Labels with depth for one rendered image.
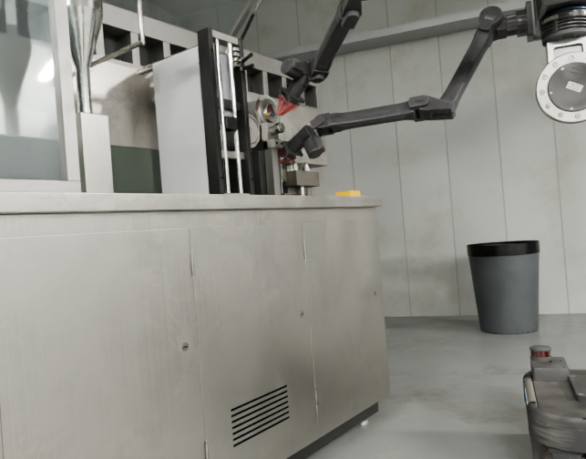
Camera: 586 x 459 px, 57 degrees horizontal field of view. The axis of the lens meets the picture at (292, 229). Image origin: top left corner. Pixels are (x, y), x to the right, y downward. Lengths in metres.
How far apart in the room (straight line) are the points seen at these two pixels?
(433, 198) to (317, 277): 2.89
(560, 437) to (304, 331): 0.77
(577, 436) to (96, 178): 1.47
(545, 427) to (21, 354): 1.29
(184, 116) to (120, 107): 0.26
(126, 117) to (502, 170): 3.25
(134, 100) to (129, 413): 1.21
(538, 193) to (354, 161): 1.50
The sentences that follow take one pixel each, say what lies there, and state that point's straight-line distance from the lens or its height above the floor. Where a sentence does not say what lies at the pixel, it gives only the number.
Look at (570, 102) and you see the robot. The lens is 1.76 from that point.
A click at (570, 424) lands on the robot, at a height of 0.23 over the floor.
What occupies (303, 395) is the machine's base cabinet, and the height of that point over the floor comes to 0.26.
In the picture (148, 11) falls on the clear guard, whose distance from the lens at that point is 2.33.
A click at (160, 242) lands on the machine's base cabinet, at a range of 1.35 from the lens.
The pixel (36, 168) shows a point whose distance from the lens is 1.25.
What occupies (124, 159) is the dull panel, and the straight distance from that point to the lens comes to 2.05.
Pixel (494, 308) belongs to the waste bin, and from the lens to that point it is 3.87.
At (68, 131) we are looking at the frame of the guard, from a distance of 1.29.
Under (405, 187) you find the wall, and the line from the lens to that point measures 4.67.
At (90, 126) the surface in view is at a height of 1.13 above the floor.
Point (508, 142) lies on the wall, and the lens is 4.64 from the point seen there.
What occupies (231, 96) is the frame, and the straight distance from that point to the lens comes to 1.83.
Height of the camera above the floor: 0.78
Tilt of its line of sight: level
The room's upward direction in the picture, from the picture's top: 4 degrees counter-clockwise
